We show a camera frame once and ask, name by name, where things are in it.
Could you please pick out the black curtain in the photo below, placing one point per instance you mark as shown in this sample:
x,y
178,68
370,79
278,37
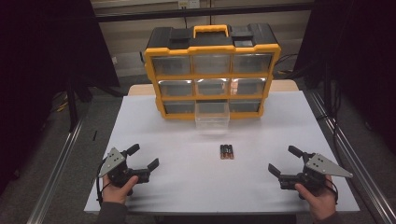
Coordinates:
x,y
37,62
358,62

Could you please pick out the person's right hand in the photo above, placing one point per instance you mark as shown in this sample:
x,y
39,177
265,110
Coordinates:
x,y
322,202

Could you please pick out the metal floor rail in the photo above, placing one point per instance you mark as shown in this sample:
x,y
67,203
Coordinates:
x,y
358,161
53,177

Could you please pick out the white wall outlet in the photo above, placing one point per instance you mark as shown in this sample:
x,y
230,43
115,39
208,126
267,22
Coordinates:
x,y
188,3

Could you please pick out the black and copper battery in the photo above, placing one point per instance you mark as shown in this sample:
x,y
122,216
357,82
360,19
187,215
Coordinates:
x,y
222,151
227,151
231,152

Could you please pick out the clear plastic drawer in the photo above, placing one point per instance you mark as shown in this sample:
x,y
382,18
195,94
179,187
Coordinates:
x,y
212,122

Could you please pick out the black stand leg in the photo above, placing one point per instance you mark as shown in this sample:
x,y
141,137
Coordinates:
x,y
72,105

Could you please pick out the person's left hand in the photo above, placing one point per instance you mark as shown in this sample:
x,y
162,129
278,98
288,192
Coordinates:
x,y
115,194

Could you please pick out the yellow and black organizer cabinet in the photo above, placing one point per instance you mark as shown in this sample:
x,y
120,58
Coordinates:
x,y
211,49

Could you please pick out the grid of closed clear drawers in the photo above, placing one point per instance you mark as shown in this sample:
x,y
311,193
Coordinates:
x,y
171,65

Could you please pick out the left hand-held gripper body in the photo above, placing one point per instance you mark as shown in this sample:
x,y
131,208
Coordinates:
x,y
113,163

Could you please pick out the black horizontal bar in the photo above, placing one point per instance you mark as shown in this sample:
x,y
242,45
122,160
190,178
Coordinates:
x,y
202,12

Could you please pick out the small black floor piece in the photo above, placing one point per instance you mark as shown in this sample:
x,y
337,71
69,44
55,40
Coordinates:
x,y
95,135

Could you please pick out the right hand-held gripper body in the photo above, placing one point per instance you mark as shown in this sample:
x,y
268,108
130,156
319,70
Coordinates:
x,y
320,166

